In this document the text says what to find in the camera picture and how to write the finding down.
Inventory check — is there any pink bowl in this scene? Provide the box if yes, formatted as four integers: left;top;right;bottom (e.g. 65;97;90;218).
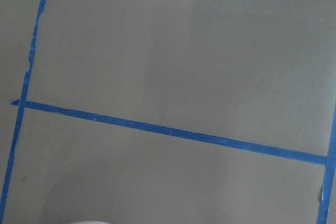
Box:
68;220;110;224

